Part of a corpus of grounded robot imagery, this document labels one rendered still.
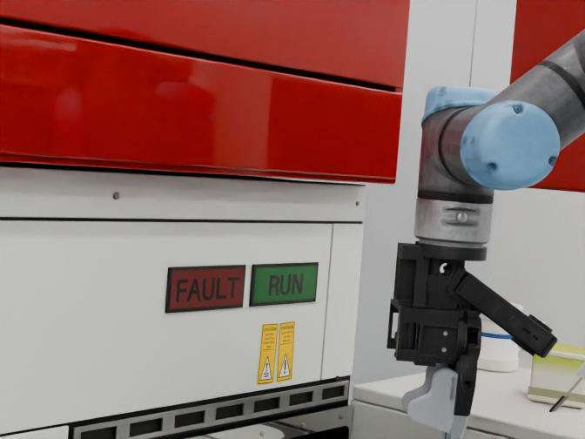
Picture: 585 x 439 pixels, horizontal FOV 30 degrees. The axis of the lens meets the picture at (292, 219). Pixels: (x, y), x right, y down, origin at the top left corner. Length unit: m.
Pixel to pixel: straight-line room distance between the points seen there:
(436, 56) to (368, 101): 2.96
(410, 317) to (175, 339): 0.26
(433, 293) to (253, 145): 0.24
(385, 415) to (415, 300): 0.33
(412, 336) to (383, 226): 2.95
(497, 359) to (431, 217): 0.56
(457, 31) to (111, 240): 3.39
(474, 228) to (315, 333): 0.34
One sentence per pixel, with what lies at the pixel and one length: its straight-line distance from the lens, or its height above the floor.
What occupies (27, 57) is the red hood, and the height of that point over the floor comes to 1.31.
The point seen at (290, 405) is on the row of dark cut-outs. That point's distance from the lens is 1.33.
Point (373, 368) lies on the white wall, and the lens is 4.08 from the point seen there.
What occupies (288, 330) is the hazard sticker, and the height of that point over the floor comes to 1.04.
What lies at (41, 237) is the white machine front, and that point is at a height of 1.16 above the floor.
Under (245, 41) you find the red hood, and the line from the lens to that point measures 1.13.
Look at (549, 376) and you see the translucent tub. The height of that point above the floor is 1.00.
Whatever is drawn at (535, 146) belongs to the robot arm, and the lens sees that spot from 0.95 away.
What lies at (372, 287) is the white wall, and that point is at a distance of 4.00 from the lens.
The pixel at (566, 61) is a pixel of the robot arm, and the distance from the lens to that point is 1.00.
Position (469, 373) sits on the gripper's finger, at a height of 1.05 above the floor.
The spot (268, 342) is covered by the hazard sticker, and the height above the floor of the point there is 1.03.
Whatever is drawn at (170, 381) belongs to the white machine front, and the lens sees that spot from 1.16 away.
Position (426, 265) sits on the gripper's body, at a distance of 1.07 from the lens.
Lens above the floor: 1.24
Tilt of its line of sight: 3 degrees down
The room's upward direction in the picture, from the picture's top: 4 degrees clockwise
